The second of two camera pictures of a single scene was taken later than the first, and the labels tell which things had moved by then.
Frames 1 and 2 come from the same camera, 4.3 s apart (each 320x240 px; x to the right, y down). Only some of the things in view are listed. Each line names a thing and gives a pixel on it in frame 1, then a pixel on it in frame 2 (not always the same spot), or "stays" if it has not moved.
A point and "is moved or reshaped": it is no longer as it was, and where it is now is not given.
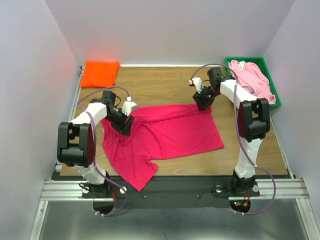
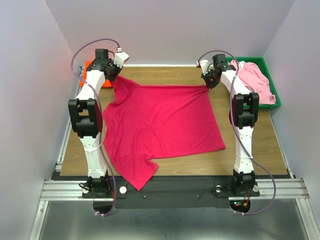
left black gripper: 124,128 to 112,78
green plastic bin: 261,60 stays
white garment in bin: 241,64 stays
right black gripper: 200,100 to 210,85
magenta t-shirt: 156,131 is moved or reshaped
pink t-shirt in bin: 253,80 stays
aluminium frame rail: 71,191 stays
